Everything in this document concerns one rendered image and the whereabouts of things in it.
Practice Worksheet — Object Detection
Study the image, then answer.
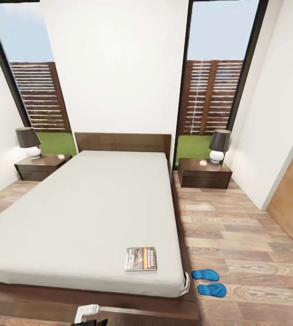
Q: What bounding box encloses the sandal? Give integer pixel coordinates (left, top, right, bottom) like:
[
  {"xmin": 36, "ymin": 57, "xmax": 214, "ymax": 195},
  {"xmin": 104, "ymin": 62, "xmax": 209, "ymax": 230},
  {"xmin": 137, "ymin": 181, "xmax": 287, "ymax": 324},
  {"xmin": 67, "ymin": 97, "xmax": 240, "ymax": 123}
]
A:
[
  {"xmin": 192, "ymin": 269, "xmax": 219, "ymax": 281},
  {"xmin": 198, "ymin": 282, "xmax": 227, "ymax": 298}
]

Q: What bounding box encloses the hardback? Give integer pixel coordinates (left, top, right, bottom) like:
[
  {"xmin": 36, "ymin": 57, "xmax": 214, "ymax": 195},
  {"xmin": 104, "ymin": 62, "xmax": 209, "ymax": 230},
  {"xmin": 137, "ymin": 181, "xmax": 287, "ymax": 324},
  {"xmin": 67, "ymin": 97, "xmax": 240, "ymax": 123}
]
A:
[{"xmin": 125, "ymin": 247, "xmax": 156, "ymax": 272}]

